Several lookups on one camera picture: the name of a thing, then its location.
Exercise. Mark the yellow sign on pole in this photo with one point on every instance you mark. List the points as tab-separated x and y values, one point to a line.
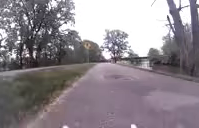
87	45

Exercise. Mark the leafy tree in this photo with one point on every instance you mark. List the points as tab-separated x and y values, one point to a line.
116	41

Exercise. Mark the bridge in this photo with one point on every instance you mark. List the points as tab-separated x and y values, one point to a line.
137	58

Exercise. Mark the grey asphalt path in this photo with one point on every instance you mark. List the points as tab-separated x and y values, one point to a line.
127	106

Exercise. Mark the green bushes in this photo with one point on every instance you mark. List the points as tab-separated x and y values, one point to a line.
154	54

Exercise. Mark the robot's own part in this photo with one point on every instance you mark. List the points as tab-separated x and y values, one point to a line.
133	126
65	126

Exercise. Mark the row of leafy trees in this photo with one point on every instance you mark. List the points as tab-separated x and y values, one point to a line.
37	30

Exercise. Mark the grass strip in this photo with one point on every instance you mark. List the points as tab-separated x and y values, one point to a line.
23	90

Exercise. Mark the thick bare tree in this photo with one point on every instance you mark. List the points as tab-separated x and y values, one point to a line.
179	30

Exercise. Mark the pale grey road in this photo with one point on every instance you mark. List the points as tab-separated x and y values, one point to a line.
7	72

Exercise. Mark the slim bare tree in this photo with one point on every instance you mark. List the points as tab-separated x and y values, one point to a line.
195	36

